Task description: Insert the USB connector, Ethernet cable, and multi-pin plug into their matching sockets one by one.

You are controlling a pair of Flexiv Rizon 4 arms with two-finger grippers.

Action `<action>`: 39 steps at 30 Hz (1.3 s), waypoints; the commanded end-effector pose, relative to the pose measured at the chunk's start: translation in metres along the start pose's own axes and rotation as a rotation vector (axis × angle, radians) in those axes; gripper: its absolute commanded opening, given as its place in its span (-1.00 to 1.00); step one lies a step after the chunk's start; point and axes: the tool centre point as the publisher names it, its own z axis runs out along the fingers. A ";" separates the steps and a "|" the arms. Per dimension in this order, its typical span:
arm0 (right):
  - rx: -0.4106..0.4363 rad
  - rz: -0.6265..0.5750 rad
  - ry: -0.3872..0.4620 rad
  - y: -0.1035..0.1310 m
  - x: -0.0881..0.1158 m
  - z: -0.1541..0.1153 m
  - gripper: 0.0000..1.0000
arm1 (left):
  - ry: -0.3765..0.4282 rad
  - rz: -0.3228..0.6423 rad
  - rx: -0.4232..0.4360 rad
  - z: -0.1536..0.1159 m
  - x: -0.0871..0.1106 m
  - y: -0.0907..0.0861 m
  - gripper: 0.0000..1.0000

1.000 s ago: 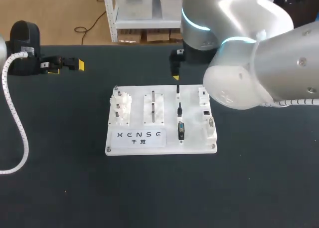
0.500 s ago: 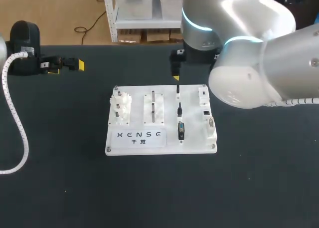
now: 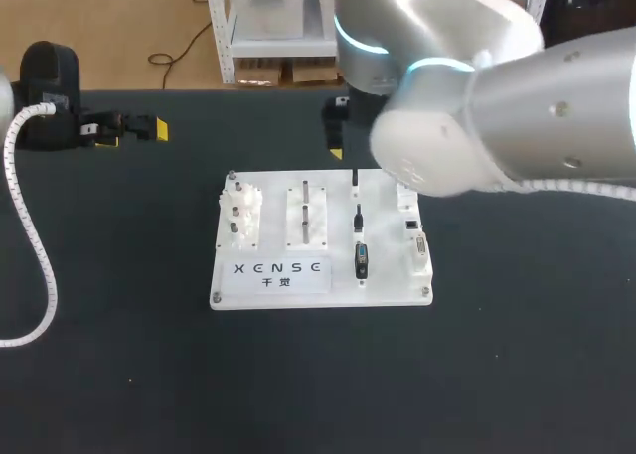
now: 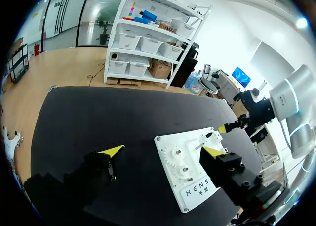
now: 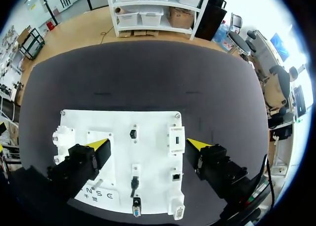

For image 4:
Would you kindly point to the small black plug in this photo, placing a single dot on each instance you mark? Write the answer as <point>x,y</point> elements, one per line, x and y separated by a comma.
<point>209,134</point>

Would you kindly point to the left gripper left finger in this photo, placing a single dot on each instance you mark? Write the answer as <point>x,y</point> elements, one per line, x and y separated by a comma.
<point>98,163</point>

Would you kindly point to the white board with sockets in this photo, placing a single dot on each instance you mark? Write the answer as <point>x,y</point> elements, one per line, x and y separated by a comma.
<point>182,151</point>

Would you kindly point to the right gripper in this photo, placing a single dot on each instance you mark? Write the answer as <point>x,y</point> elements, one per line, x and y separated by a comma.
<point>259,109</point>

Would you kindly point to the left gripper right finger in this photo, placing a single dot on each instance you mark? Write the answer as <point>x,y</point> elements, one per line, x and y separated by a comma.
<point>227,171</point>

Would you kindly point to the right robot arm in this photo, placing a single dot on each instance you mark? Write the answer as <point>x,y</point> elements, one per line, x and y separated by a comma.
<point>293,95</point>

